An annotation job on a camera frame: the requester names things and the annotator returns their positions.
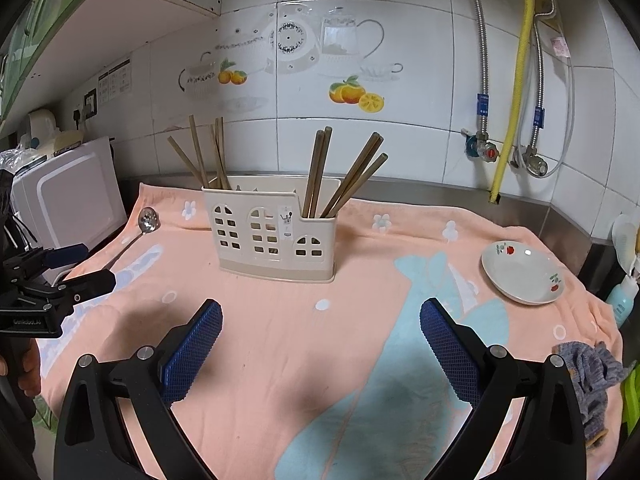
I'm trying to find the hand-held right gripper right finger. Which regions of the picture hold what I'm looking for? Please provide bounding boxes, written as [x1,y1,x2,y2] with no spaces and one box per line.
[419,297,587,480]

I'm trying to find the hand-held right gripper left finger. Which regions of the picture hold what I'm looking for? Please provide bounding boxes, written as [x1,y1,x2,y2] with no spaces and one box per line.
[52,298,224,480]

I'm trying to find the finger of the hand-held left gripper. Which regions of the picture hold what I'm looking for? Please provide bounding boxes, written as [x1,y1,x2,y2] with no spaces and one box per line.
[49,268,117,311]
[19,242,90,271]

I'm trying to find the cream plastic utensil holder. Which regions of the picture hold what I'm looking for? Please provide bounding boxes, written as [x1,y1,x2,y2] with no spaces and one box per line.
[201,176,342,285]

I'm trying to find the person's left forearm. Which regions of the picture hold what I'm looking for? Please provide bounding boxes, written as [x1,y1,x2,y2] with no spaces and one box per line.
[0,391,40,480]

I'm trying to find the person's left hand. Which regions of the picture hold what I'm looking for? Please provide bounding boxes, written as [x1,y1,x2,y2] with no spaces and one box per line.
[0,340,43,397]

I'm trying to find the white microwave oven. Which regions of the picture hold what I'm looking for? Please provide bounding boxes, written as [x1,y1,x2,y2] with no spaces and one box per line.
[10,135,128,262]

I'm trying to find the metal spoon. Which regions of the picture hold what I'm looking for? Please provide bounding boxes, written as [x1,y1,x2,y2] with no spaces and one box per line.
[102,207,161,274]

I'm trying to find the clear plastic bag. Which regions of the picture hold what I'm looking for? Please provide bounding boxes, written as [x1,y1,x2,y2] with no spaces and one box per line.
[0,147,47,177]

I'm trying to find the pink printed towel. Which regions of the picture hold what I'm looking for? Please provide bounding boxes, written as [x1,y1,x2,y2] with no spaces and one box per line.
[37,182,626,480]

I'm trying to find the white floral plate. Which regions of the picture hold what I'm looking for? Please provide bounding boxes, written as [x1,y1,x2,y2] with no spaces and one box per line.
[481,240,567,306]

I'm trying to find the cream rounded container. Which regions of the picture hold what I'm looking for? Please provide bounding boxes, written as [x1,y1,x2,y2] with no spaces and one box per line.
[39,130,87,157]

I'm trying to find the white rounded container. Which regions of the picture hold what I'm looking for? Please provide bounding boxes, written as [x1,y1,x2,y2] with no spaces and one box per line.
[26,110,57,142]

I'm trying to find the grey knitted cloth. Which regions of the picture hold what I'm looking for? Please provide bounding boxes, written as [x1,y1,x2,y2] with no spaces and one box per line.
[552,341,626,449]

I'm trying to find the light blue bottle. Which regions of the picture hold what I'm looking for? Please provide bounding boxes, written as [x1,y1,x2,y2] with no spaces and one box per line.
[605,277,640,329]

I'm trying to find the green plastic item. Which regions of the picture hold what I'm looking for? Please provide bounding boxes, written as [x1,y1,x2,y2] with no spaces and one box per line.
[620,360,640,429]

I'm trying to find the metal angle valve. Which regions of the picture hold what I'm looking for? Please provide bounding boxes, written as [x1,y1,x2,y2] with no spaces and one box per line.
[460,128,501,164]
[509,145,549,177]

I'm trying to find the white plastic rice paddle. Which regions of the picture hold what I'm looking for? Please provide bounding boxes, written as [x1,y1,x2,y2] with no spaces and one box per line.
[612,213,640,267]

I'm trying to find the black wall socket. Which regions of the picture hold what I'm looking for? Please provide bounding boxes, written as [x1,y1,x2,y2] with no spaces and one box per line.
[72,88,99,129]

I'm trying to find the white wall label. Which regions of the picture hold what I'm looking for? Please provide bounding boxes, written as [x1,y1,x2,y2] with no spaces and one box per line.
[97,57,132,106]

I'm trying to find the green wall cabinet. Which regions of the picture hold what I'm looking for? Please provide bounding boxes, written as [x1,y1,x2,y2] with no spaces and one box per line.
[0,0,221,136]

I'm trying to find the metal braided hoses with valves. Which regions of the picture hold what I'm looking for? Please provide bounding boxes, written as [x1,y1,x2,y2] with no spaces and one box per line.
[519,10,577,179]

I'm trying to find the yellow corrugated hose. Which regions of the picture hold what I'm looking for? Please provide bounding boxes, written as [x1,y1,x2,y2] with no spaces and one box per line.
[488,0,534,206]

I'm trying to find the teaware and oranges wall decal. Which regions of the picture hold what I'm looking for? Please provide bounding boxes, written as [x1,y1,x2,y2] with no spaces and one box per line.
[177,0,405,113]

